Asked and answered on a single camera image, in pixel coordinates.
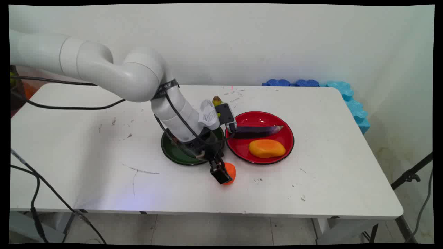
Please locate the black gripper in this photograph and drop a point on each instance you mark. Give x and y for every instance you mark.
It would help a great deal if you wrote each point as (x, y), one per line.
(211, 145)

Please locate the long purple eggplant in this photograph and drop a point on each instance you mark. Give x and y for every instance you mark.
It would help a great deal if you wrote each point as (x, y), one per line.
(256, 132)

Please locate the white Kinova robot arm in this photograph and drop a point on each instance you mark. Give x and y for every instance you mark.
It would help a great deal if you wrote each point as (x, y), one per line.
(104, 69)

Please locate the round orange fruit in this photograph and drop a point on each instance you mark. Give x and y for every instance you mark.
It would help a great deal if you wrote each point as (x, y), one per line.
(231, 171)

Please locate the dark green plate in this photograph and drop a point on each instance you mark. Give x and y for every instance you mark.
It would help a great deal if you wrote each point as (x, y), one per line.
(173, 154)

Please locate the yellow orange mango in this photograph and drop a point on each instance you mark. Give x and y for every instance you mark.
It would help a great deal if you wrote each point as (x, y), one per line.
(266, 148)

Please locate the red plate with black rim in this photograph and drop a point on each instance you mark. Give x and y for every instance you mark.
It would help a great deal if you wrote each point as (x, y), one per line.
(263, 119)

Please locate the small yellow green fruit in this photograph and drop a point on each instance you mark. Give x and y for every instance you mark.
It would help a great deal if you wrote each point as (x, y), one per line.
(217, 101)

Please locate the blue foam blocks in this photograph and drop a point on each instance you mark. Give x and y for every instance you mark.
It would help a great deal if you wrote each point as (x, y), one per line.
(353, 103)

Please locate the grey table leg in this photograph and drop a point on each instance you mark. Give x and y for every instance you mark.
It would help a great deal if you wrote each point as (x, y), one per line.
(41, 228)

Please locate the black tripod stand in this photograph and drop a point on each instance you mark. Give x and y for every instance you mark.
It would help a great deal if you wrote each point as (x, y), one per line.
(408, 176)

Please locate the dark brown bin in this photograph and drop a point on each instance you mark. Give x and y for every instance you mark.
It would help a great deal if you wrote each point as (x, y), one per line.
(16, 93)

